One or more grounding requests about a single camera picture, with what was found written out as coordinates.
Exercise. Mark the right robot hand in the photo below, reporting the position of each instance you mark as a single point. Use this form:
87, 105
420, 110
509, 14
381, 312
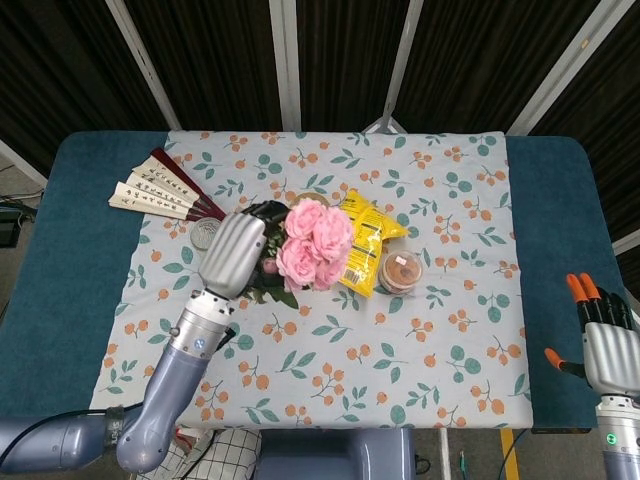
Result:
612, 355

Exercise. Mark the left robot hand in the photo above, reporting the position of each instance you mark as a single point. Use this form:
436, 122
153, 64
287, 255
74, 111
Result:
230, 255

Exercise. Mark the pink flower bouquet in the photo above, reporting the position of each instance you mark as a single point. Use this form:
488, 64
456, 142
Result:
315, 240

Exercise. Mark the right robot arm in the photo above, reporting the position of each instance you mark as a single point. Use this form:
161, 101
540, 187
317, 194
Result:
622, 445

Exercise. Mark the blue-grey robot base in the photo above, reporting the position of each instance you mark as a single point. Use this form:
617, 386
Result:
335, 455

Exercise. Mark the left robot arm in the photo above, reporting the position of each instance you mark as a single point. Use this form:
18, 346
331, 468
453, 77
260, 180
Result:
170, 370

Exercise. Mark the clear glass jar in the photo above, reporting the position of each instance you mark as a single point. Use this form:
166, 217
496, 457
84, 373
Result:
205, 234

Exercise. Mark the folding paper fan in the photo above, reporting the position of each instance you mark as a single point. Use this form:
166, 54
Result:
160, 192

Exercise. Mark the yellow snack bag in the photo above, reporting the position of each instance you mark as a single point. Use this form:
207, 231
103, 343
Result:
372, 225

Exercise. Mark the teal table cover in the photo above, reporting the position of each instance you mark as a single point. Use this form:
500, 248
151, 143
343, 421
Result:
85, 280

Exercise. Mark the clear plastic food container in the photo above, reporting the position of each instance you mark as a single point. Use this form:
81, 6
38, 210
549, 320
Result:
400, 272

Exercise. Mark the floral print tablecloth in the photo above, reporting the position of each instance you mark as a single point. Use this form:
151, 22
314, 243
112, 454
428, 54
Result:
350, 380

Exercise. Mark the white checked cloth bag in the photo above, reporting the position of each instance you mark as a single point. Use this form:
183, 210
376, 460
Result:
230, 455

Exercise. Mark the black device box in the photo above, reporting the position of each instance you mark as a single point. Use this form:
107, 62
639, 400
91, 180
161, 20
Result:
7, 227

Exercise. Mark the white metal frame beam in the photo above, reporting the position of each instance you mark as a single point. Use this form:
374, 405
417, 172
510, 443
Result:
142, 60
400, 60
286, 60
627, 244
565, 65
22, 162

